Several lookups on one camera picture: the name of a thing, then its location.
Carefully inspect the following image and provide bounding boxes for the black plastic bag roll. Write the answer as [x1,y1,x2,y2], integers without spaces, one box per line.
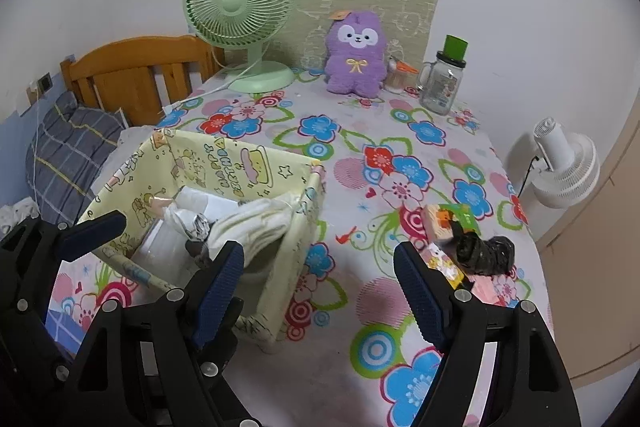
[450,219,516,278]

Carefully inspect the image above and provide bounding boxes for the pink packet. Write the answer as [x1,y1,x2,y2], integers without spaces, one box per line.
[467,274,516,305]

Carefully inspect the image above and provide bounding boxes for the blue checked bedsheet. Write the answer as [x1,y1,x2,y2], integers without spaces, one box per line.
[44,307,83,345]

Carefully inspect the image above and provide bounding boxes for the yellow cartoon printed box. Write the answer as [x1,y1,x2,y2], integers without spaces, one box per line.
[75,129,326,354]

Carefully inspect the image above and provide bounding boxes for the white cloth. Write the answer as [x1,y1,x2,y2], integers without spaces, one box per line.
[0,199,41,238]
[210,194,293,265]

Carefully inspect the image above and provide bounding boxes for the grey plaid pillow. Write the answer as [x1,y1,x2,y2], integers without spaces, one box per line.
[30,92,128,225]

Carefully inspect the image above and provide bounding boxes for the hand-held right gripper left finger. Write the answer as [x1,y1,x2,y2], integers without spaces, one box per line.
[62,241,251,427]

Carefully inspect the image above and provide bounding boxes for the glass mug jar green lid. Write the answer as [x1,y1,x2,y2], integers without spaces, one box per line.
[416,34,470,115]

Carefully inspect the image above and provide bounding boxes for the orange green snack packet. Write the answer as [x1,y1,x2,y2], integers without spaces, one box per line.
[422,203,478,245]

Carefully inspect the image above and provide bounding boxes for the black fan cable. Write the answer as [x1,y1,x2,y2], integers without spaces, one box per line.
[515,154,538,200]

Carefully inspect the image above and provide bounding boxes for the wooden bed headboard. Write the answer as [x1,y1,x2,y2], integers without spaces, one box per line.
[60,34,223,128]

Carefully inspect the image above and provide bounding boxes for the green desk fan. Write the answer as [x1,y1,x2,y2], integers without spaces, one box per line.
[182,0,297,94]

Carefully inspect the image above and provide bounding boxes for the clear plastic bag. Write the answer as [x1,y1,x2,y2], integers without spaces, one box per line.
[150,186,238,243]

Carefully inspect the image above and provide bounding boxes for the beige door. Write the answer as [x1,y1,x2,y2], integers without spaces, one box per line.
[537,107,640,388]

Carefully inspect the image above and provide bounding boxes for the white fan cable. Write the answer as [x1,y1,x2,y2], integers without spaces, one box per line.
[162,64,251,112]

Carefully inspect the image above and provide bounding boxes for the grey patterned sock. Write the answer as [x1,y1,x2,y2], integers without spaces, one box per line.
[184,213,221,269]

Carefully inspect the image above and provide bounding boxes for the purple plush toy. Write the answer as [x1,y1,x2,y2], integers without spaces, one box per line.
[325,9,388,98]

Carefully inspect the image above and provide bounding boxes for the white standing fan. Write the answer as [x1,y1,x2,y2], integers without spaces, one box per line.
[531,117,601,208]

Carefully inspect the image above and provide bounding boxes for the white crumpled cloth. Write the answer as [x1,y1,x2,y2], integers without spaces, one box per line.
[0,199,41,238]

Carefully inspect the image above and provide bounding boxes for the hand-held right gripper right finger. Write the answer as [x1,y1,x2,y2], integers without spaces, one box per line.
[393,242,583,427]

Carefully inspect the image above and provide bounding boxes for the yellow snack packet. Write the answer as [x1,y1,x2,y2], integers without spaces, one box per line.
[425,242,468,290]

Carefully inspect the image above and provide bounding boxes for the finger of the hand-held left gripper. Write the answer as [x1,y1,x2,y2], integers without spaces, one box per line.
[0,212,127,313]
[197,297,246,380]

